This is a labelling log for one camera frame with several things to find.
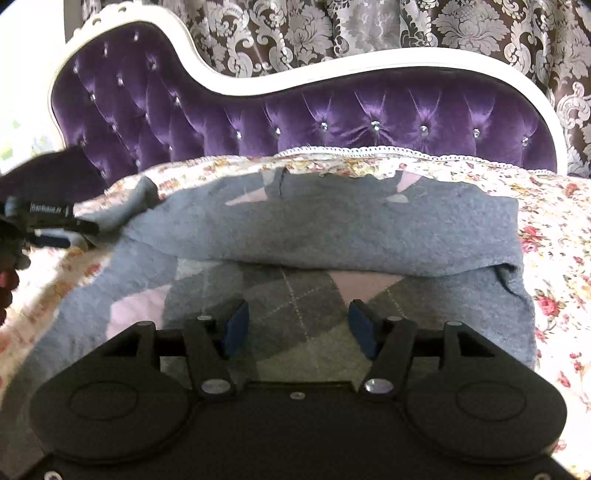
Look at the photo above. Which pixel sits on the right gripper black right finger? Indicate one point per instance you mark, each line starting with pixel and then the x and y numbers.
pixel 388 343

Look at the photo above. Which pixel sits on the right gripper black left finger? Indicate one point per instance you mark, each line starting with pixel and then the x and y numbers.
pixel 209 343

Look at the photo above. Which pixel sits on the grey argyle sweater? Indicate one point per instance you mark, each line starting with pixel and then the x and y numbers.
pixel 298 248

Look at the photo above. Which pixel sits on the purple tufted headboard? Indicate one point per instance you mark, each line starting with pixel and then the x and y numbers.
pixel 132 92

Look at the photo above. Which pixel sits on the floral bedspread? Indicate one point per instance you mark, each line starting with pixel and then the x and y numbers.
pixel 554 225

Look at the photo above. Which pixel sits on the brown damask curtain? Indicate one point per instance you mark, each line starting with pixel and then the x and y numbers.
pixel 546 41

